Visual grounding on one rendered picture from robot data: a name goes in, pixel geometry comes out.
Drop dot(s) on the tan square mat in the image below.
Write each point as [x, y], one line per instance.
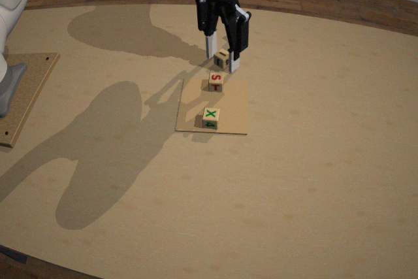
[232, 104]

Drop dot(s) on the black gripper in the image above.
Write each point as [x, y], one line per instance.
[237, 32]

